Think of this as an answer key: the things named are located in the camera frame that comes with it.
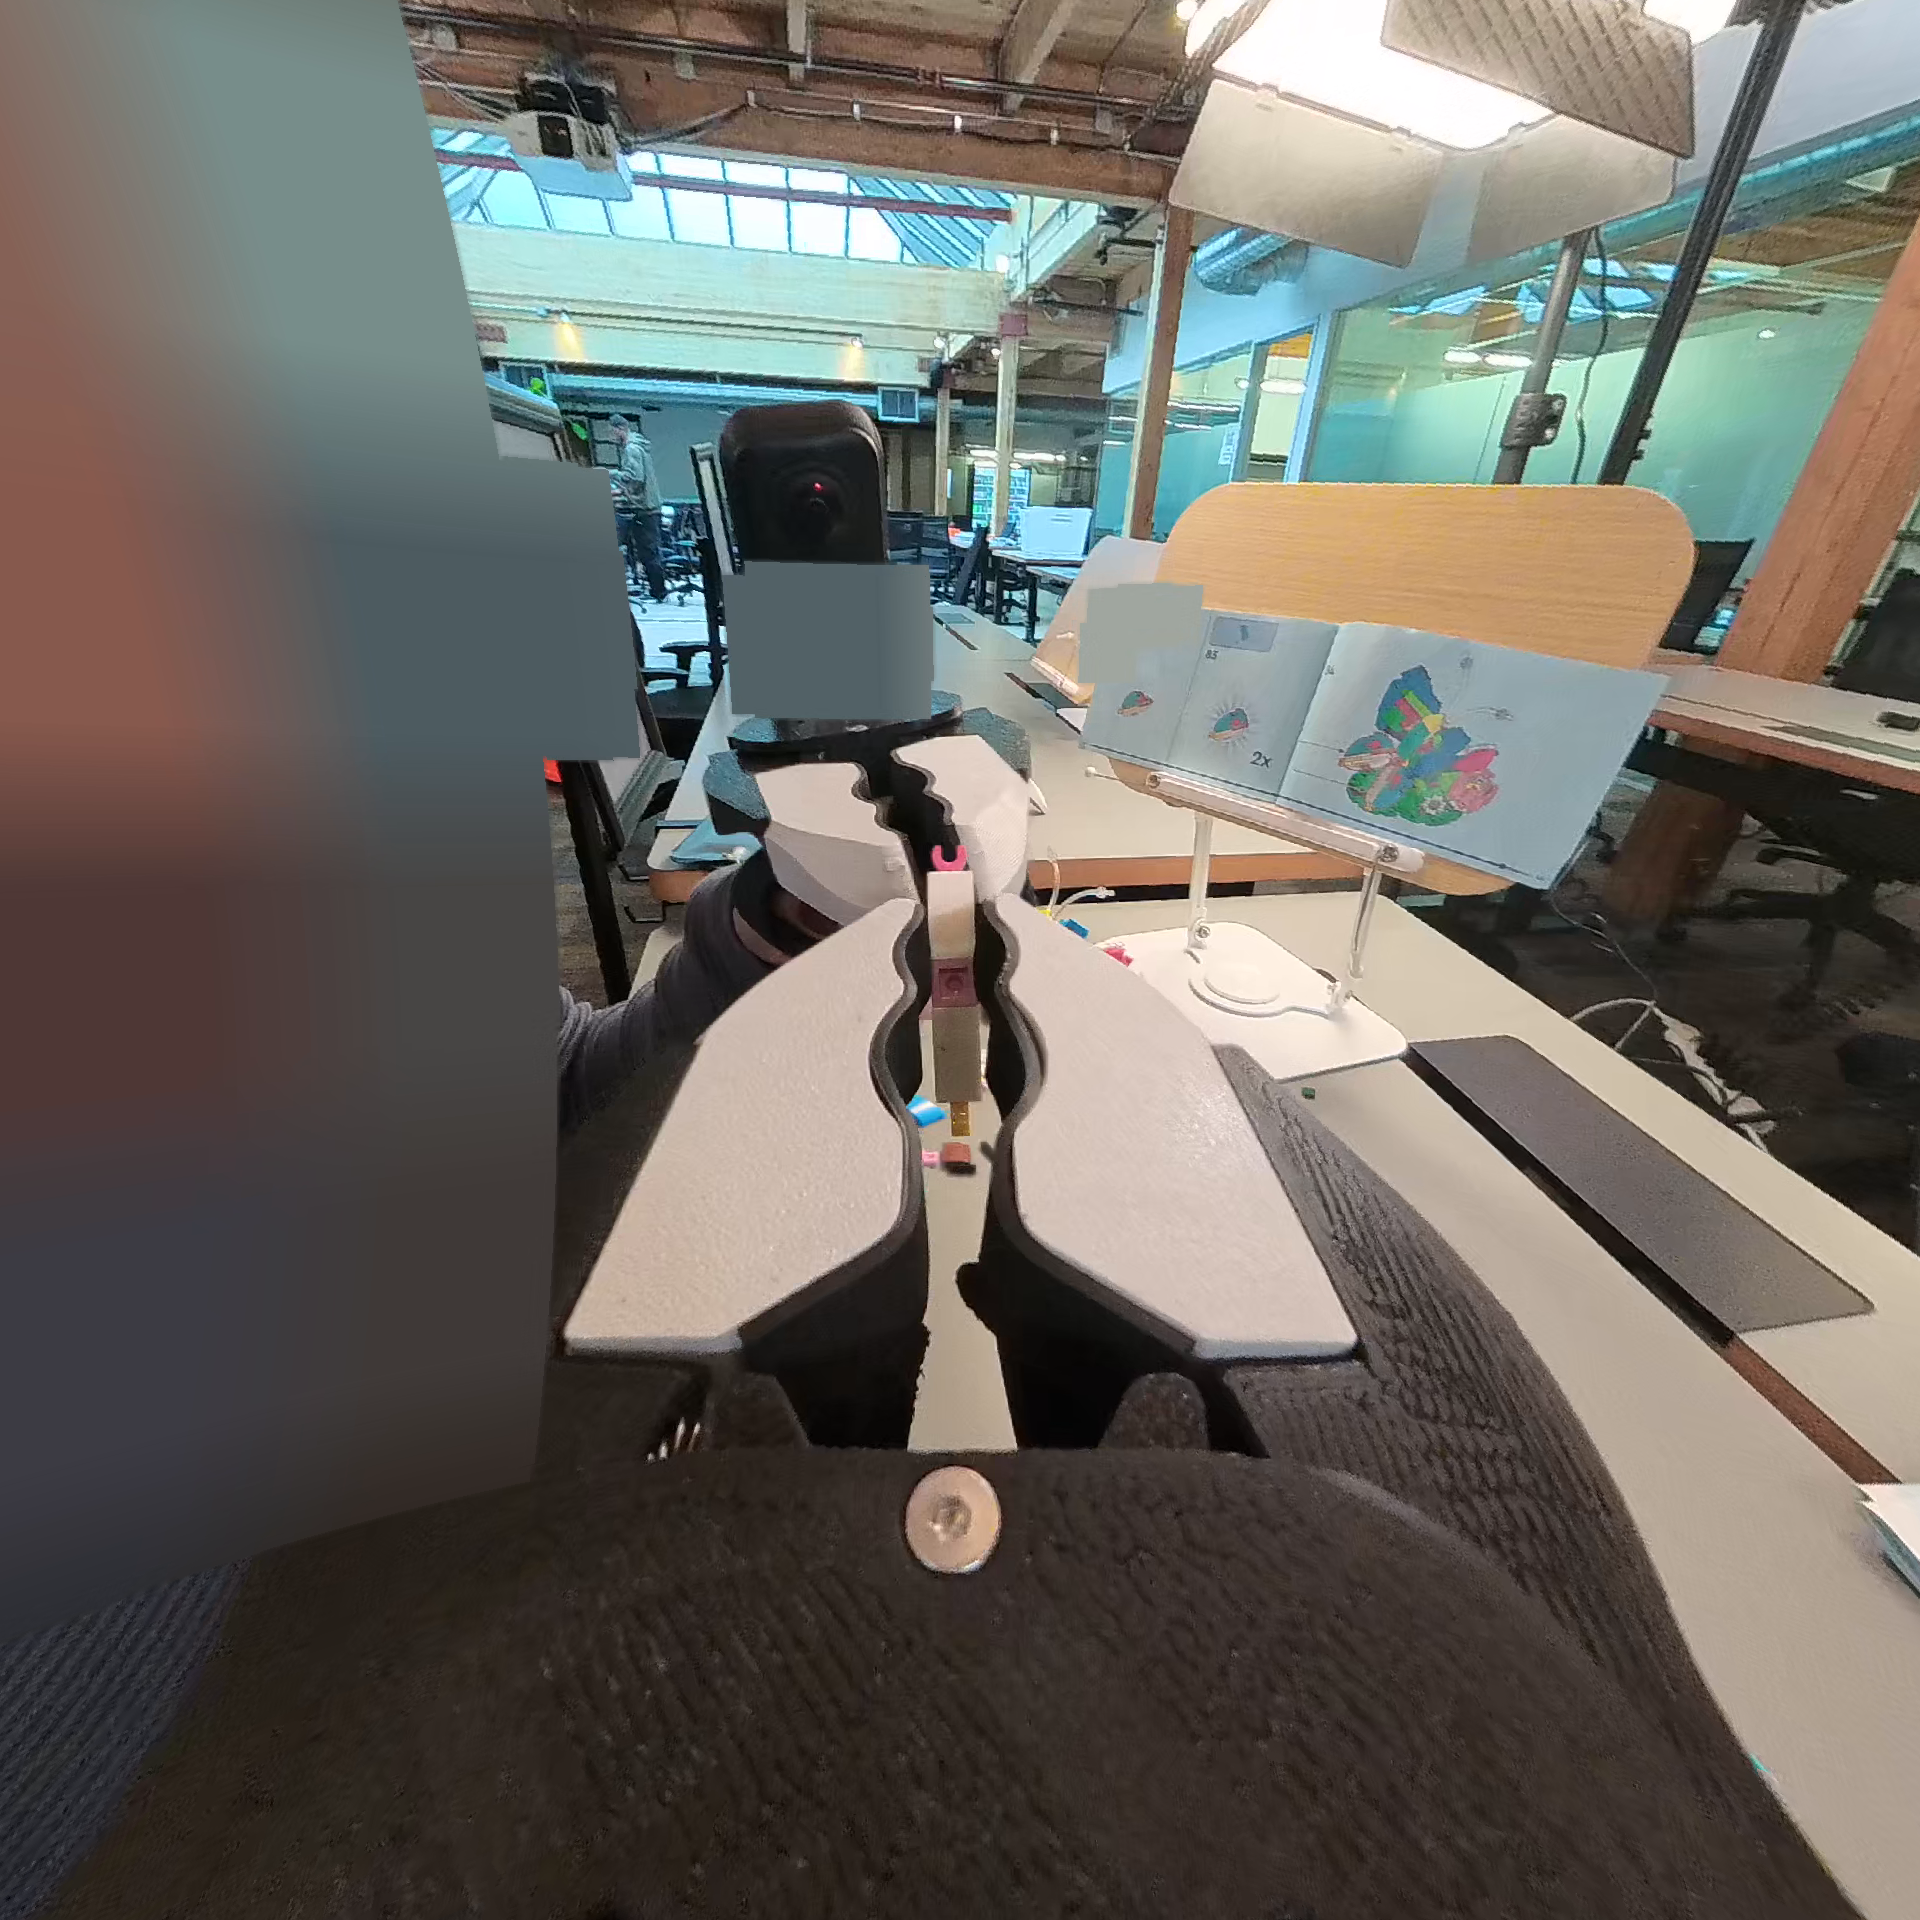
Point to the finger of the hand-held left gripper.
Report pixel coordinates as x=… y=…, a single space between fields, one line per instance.
x=832 y=840
x=984 y=810

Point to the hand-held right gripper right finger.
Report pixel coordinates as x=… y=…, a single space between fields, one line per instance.
x=1170 y=1171

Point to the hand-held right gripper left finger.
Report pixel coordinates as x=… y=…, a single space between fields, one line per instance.
x=750 y=1155

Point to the white and pink lego assembly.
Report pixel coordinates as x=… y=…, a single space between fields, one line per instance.
x=949 y=961

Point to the person's left forearm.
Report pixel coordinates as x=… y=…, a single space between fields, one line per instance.
x=644 y=1003

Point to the pile of loose lego pieces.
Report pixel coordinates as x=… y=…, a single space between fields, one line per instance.
x=956 y=1155

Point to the lego instruction booklet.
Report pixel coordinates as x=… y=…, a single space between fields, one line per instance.
x=1424 y=751

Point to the person's left hand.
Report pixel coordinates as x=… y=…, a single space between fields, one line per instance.
x=764 y=914

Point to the clear book stand white base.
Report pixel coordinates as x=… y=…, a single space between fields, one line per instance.
x=1320 y=1037

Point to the pale desk divider panel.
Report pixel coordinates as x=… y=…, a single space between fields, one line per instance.
x=1117 y=558

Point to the brown wooden support column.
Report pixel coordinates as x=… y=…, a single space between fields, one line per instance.
x=1157 y=375

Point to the black table inset panel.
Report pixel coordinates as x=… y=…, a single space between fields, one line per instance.
x=1621 y=1171

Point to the wooden desk divider panel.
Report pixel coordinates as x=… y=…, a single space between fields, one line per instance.
x=1424 y=555

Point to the grey light stand pole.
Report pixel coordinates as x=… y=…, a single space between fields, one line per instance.
x=1540 y=359

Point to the studio light panel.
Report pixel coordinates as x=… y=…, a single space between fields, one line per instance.
x=1349 y=165

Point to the white ceiling projector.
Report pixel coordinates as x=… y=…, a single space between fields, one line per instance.
x=568 y=135

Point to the black mesh office chair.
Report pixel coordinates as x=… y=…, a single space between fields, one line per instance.
x=1860 y=751

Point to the black light stand pole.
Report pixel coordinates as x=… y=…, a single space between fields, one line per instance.
x=1693 y=254

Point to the large wooden beam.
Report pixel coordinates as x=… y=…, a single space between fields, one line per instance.
x=1845 y=494

